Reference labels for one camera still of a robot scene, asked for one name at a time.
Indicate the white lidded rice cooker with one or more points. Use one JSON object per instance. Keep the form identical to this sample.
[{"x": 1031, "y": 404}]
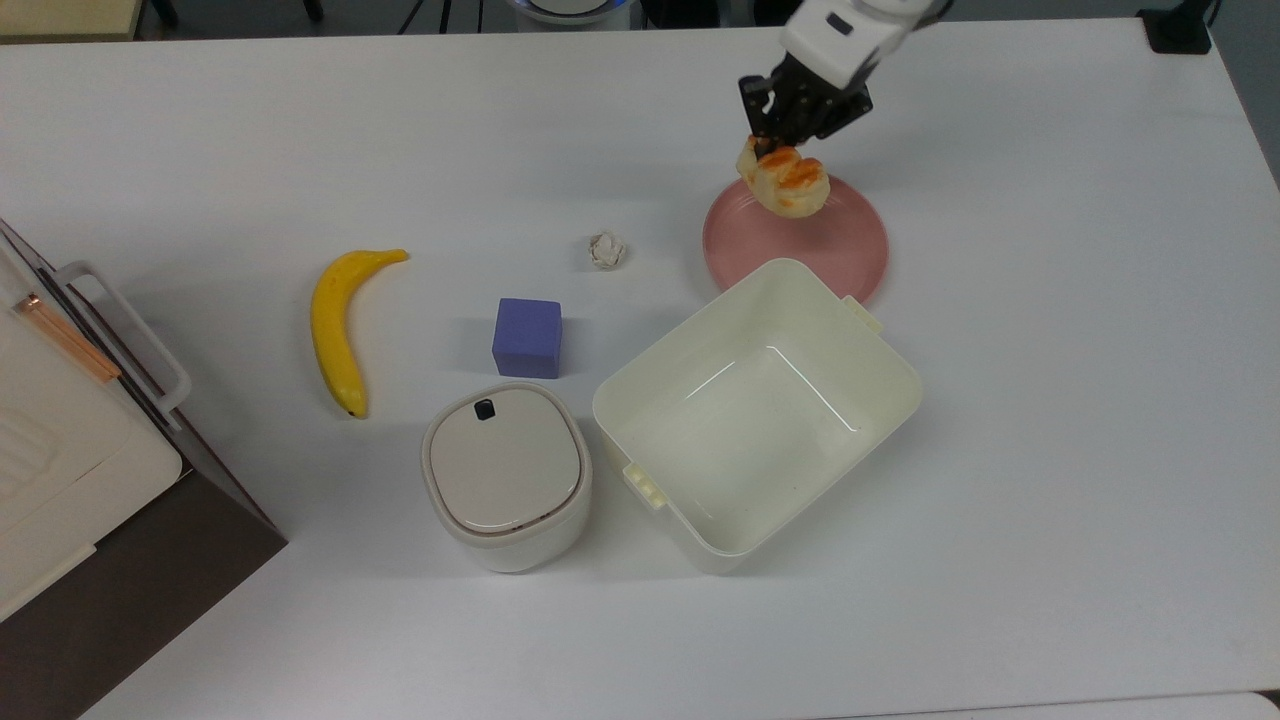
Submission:
[{"x": 505, "y": 470}]

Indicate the black table clamp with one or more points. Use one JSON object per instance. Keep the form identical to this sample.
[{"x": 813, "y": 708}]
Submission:
[{"x": 1178, "y": 30}]

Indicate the yellow wooden table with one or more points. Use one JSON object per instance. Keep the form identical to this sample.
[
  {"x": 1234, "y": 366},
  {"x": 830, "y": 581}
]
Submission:
[{"x": 60, "y": 15}]

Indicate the crumpled white paper ball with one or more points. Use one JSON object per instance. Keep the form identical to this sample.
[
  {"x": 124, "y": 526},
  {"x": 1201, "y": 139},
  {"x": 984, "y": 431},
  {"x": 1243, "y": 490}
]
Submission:
[{"x": 607, "y": 251}]

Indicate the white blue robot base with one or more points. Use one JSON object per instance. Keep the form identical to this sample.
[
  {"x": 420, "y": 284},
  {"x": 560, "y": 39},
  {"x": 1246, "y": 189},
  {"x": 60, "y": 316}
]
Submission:
[{"x": 565, "y": 8}]

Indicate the yellow banana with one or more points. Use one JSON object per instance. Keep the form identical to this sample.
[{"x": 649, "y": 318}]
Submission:
[{"x": 332, "y": 330}]

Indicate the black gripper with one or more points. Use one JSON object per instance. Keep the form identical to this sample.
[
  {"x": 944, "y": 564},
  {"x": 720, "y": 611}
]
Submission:
[{"x": 810, "y": 105}]

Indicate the orange glazed bread loaf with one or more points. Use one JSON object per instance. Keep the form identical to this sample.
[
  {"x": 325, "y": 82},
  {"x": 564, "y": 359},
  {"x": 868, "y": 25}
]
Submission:
[{"x": 790, "y": 185}]

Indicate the pink round plate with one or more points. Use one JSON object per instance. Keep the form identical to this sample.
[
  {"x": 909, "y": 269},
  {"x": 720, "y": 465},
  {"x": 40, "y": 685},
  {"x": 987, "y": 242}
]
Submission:
[{"x": 800, "y": 255}]

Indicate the cream plastic square bin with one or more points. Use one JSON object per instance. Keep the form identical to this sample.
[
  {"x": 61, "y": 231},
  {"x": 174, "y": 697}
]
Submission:
[{"x": 760, "y": 430}]

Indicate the purple foam cube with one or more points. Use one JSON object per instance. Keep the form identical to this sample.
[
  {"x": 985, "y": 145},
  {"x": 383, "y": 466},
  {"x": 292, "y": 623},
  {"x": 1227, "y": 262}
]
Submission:
[{"x": 527, "y": 338}]

